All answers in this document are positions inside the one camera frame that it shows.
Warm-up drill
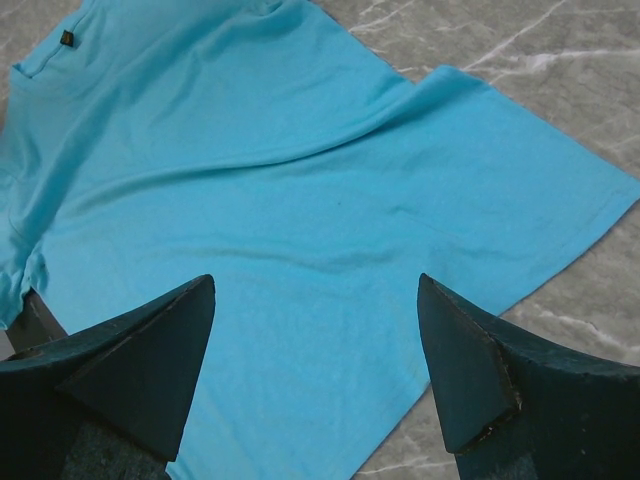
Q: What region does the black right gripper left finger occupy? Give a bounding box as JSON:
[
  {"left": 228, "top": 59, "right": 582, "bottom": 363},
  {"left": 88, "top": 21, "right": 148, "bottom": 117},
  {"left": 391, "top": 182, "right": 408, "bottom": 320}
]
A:
[{"left": 1, "top": 275, "right": 215, "bottom": 479}]

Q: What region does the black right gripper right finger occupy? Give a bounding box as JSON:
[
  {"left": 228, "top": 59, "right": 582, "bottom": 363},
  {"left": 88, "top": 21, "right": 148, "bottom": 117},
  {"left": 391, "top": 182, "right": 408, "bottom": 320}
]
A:
[{"left": 417, "top": 275, "right": 639, "bottom": 479}]

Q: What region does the light blue t-shirt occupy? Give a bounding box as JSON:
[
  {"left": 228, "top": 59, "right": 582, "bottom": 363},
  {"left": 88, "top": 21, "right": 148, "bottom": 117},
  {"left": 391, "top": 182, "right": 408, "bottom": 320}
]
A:
[{"left": 1, "top": 1, "right": 639, "bottom": 479}]

